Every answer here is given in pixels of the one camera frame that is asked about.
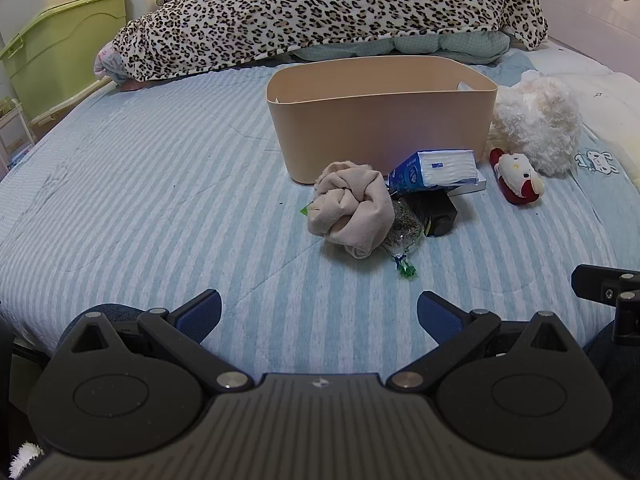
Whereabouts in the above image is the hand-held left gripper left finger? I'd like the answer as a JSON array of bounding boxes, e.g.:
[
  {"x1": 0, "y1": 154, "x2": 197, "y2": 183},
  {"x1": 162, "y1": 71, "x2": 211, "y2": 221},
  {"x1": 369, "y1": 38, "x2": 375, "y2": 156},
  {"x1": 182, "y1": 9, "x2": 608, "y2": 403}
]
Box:
[{"x1": 55, "y1": 288, "x2": 253, "y2": 394}]

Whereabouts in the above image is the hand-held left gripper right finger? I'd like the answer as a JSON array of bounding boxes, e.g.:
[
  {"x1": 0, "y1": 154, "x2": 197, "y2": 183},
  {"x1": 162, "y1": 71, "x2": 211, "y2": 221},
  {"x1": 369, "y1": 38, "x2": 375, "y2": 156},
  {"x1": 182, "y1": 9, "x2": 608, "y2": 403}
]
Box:
[{"x1": 387, "y1": 290, "x2": 587, "y2": 394}]

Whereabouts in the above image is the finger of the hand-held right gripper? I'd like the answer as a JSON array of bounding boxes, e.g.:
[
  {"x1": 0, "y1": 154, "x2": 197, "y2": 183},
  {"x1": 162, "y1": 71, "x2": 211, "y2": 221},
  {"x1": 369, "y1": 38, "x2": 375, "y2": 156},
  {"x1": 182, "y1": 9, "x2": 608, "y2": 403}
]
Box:
[{"x1": 571, "y1": 264, "x2": 640, "y2": 346}]

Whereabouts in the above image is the clear bag of dried herbs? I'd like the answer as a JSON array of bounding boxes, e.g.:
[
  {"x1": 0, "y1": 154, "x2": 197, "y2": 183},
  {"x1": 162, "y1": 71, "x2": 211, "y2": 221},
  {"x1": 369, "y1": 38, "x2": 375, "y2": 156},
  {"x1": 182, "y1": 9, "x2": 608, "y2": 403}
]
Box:
[{"x1": 382, "y1": 199, "x2": 422, "y2": 279}]

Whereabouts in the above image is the small black box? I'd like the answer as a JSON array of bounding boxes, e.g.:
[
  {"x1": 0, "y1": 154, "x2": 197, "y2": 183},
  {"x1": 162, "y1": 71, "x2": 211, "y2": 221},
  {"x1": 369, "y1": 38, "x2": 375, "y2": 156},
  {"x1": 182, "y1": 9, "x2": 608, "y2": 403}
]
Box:
[{"x1": 411, "y1": 191, "x2": 458, "y2": 238}]

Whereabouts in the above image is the beige cloth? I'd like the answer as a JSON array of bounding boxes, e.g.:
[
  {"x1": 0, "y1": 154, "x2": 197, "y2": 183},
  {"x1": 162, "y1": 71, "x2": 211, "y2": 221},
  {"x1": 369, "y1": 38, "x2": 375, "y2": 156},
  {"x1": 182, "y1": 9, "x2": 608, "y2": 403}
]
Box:
[{"x1": 306, "y1": 160, "x2": 396, "y2": 260}]

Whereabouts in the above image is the blue white tissue pack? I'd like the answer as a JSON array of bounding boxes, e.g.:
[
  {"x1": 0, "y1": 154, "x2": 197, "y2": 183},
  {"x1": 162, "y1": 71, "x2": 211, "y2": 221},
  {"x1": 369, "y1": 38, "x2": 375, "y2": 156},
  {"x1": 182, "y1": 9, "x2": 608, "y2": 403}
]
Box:
[{"x1": 388, "y1": 149, "x2": 479, "y2": 194}]

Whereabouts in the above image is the beige plastic storage bin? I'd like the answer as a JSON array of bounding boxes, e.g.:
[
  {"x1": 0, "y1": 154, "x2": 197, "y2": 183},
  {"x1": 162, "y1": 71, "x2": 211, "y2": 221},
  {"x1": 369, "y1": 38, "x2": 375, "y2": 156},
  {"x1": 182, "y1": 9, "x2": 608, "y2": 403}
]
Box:
[{"x1": 265, "y1": 55, "x2": 498, "y2": 185}]

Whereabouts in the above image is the blue striped bed sheet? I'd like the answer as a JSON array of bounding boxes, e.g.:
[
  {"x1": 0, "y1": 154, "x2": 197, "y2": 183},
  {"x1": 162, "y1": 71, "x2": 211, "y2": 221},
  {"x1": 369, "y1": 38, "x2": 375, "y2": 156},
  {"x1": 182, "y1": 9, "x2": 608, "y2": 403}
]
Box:
[{"x1": 0, "y1": 48, "x2": 640, "y2": 361}]

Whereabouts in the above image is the flat white box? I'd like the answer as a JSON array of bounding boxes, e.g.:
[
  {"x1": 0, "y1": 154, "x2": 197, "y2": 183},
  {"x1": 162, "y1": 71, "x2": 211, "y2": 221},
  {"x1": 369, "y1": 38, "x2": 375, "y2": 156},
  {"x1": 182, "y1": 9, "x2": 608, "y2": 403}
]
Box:
[{"x1": 445, "y1": 169, "x2": 487, "y2": 197}]

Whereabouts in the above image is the white red cat plush toy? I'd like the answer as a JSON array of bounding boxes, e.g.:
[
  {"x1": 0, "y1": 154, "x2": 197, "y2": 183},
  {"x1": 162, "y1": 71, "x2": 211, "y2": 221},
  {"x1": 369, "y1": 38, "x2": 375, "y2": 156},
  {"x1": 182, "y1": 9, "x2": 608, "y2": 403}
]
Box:
[{"x1": 489, "y1": 147, "x2": 546, "y2": 205}]

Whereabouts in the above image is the white pillow with cartoon print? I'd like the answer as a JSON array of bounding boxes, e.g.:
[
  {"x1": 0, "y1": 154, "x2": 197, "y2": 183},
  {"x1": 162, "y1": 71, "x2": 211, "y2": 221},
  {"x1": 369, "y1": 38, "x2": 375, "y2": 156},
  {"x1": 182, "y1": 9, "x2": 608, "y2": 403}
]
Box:
[{"x1": 530, "y1": 40, "x2": 640, "y2": 191}]

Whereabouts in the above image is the fluffy white plush toy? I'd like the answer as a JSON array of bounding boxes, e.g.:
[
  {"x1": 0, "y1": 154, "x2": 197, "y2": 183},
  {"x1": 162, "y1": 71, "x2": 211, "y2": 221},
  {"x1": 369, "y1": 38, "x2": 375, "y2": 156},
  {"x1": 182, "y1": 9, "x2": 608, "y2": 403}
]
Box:
[{"x1": 487, "y1": 69, "x2": 584, "y2": 177}]

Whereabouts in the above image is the black white furry toy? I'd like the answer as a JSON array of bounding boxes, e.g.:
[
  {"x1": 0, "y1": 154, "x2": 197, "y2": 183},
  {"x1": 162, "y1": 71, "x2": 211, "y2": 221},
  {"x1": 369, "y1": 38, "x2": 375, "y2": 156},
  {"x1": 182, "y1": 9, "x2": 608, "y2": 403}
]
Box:
[{"x1": 7, "y1": 441, "x2": 45, "y2": 480}]

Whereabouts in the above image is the pink cloth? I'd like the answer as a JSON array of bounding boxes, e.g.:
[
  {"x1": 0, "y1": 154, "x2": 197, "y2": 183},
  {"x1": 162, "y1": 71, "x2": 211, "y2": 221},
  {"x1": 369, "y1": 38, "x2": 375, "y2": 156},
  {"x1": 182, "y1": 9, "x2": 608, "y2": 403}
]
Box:
[{"x1": 93, "y1": 41, "x2": 126, "y2": 81}]

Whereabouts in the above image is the light blue checkered quilt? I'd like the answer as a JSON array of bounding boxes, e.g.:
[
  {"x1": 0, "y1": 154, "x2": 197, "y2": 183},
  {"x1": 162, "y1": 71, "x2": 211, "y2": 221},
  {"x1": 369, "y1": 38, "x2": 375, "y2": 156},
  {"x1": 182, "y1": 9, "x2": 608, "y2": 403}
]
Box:
[{"x1": 291, "y1": 29, "x2": 512, "y2": 66}]

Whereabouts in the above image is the green plastic storage box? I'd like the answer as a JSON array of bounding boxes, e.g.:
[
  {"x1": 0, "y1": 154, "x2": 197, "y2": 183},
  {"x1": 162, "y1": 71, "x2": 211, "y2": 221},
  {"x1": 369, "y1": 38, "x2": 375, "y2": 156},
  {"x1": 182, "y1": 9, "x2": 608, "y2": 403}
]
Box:
[{"x1": 0, "y1": 0, "x2": 129, "y2": 125}]

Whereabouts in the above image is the leopard print blanket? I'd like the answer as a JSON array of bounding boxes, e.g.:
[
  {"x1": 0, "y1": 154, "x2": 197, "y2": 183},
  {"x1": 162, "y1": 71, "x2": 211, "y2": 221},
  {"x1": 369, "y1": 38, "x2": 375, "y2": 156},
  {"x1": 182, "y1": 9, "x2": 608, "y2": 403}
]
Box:
[{"x1": 111, "y1": 0, "x2": 549, "y2": 82}]

